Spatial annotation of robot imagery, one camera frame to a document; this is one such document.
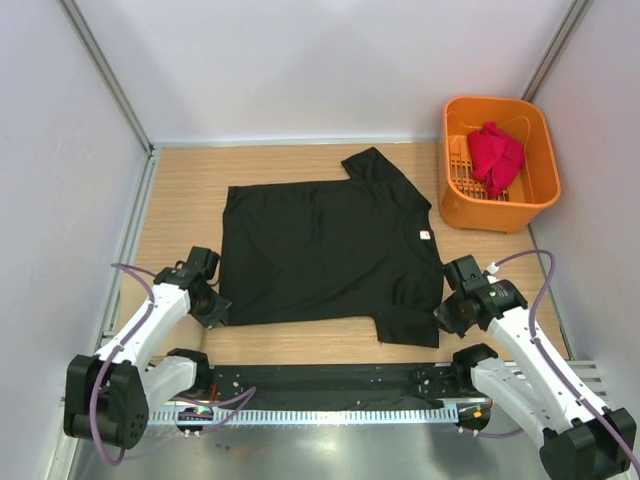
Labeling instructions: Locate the black t shirt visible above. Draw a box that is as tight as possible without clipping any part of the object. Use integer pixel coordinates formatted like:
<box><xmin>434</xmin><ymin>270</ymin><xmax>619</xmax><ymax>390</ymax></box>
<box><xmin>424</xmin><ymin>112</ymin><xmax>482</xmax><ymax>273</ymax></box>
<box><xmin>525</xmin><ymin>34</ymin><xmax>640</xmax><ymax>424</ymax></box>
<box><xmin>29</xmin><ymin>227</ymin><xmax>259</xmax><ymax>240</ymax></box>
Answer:
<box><xmin>219</xmin><ymin>148</ymin><xmax>444</xmax><ymax>348</ymax></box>

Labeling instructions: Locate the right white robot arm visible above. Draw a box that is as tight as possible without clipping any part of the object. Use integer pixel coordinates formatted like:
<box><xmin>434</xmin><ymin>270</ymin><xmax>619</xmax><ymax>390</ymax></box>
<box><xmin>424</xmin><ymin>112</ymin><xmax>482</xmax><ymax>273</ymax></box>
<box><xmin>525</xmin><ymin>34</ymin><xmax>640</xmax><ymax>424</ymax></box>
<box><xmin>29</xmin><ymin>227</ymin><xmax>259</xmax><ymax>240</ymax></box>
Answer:
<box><xmin>434</xmin><ymin>255</ymin><xmax>639</xmax><ymax>479</ymax></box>

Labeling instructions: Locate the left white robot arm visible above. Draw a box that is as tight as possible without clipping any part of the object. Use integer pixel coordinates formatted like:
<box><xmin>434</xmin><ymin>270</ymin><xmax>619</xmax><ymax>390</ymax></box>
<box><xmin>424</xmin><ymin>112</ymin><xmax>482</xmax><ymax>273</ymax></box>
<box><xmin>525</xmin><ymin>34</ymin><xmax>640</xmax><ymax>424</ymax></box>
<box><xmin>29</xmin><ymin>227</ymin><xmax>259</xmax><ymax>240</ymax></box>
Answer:
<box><xmin>63</xmin><ymin>246</ymin><xmax>230</xmax><ymax>450</ymax></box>

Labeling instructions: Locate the brown cardboard sheet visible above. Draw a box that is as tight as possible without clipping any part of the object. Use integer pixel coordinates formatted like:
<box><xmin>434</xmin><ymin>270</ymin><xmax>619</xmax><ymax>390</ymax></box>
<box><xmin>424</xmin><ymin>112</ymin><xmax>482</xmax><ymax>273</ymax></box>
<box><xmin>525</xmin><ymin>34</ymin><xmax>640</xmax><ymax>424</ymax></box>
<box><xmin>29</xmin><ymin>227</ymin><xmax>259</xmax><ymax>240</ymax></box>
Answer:
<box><xmin>119</xmin><ymin>271</ymin><xmax>211</xmax><ymax>362</ymax></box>

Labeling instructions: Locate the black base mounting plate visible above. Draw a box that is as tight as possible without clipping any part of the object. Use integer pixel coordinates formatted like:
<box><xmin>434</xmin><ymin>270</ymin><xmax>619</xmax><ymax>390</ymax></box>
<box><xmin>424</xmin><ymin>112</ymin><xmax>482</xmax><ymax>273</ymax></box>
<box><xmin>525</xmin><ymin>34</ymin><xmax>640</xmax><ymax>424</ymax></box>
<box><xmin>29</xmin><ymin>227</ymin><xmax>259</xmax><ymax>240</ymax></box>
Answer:
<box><xmin>203</xmin><ymin>363</ymin><xmax>484</xmax><ymax>410</ymax></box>

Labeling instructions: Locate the orange plastic basket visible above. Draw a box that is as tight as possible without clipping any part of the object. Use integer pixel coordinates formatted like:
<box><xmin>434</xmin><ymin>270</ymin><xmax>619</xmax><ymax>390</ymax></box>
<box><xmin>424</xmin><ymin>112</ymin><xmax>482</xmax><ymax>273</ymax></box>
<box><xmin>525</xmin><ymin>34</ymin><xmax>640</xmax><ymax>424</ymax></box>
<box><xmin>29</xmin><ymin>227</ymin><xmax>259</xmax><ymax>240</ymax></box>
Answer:
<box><xmin>438</xmin><ymin>96</ymin><xmax>561</xmax><ymax>233</ymax></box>

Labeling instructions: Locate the red t shirt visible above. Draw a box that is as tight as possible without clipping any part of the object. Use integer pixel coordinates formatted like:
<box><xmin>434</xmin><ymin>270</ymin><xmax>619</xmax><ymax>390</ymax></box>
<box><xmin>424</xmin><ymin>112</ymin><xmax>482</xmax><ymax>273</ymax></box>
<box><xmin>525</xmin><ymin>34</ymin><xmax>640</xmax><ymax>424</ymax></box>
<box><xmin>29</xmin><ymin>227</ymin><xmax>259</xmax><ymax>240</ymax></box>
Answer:
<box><xmin>467</xmin><ymin>122</ymin><xmax>525</xmax><ymax>200</ymax></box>

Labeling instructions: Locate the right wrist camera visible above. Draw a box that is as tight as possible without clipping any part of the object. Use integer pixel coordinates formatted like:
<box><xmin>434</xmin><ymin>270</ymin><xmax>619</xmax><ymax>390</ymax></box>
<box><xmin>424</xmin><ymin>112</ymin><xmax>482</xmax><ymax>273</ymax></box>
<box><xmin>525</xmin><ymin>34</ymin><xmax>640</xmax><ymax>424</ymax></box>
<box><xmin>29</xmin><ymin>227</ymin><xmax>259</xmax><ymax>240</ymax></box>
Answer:
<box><xmin>444</xmin><ymin>255</ymin><xmax>486</xmax><ymax>294</ymax></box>

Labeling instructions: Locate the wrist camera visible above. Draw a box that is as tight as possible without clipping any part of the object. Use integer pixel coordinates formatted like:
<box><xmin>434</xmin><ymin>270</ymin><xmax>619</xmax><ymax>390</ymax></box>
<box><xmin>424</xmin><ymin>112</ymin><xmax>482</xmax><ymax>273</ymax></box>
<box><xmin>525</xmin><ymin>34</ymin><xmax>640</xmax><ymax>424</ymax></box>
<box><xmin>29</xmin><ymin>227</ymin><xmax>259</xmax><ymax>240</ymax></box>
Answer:
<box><xmin>444</xmin><ymin>255</ymin><xmax>486</xmax><ymax>294</ymax></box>
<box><xmin>184</xmin><ymin>246</ymin><xmax>220</xmax><ymax>280</ymax></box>

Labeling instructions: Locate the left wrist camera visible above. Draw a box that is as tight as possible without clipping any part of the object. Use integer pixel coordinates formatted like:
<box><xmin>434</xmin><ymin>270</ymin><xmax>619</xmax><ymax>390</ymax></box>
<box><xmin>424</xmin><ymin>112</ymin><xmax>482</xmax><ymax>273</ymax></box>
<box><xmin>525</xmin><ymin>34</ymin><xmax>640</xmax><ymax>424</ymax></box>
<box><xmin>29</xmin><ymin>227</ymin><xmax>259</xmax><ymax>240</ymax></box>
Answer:
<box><xmin>184</xmin><ymin>246</ymin><xmax>220</xmax><ymax>280</ymax></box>

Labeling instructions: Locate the white slotted cable duct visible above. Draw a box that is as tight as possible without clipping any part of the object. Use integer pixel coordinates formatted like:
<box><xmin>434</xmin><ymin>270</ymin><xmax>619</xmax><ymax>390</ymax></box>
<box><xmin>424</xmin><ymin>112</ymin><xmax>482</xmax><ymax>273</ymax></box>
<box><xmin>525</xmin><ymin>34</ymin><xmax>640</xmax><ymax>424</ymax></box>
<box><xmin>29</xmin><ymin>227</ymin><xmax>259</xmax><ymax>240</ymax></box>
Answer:
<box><xmin>149</xmin><ymin>404</ymin><xmax>459</xmax><ymax>427</ymax></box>

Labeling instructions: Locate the aluminium front frame rail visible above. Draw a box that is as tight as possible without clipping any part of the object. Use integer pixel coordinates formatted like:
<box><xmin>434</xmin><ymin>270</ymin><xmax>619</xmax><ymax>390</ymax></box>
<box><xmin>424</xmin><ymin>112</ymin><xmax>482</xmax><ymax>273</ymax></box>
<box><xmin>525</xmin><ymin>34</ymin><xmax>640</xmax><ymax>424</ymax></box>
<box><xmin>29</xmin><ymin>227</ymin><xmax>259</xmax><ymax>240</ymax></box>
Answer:
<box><xmin>59</xmin><ymin>359</ymin><xmax>609</xmax><ymax>407</ymax></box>

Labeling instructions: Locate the left aluminium corner post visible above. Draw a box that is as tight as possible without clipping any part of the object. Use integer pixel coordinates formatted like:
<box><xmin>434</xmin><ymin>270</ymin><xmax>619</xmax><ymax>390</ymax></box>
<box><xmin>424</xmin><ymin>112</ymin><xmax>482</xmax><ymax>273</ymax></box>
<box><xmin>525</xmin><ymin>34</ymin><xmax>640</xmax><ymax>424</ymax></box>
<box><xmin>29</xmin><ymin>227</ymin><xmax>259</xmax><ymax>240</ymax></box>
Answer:
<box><xmin>58</xmin><ymin>0</ymin><xmax>155</xmax><ymax>153</ymax></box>

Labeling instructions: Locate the aluminium corner post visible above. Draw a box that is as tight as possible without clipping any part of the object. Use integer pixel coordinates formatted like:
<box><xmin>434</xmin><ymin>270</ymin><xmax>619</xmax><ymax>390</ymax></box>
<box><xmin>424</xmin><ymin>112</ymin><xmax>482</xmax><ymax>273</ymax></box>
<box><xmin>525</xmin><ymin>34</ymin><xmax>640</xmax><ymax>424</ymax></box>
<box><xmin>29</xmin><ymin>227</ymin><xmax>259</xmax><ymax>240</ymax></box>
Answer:
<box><xmin>58</xmin><ymin>0</ymin><xmax>155</xmax><ymax>153</ymax></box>
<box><xmin>521</xmin><ymin>0</ymin><xmax>594</xmax><ymax>103</ymax></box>

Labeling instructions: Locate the right aluminium corner post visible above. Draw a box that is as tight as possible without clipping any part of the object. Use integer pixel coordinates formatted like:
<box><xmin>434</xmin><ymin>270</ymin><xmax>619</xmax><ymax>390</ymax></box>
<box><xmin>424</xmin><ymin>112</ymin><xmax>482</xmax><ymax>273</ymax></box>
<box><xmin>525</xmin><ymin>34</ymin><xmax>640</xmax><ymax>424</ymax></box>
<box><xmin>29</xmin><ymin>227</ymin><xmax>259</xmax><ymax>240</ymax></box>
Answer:
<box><xmin>521</xmin><ymin>0</ymin><xmax>594</xmax><ymax>103</ymax></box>

